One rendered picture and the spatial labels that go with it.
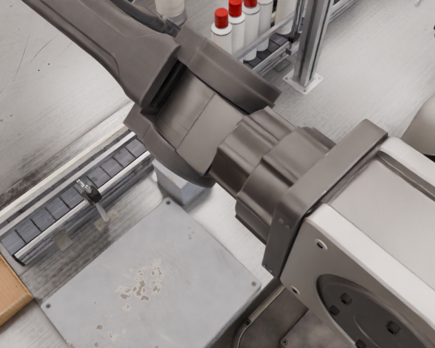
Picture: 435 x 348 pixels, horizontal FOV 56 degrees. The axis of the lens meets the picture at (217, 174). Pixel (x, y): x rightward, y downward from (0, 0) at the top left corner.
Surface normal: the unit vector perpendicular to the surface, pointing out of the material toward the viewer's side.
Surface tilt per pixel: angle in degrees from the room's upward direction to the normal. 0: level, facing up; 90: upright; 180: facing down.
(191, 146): 37
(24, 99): 0
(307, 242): 90
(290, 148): 0
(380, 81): 0
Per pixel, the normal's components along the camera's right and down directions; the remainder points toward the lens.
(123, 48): -0.31, 0.07
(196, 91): -0.48, -0.08
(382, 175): -0.02, -0.51
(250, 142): -0.26, -0.28
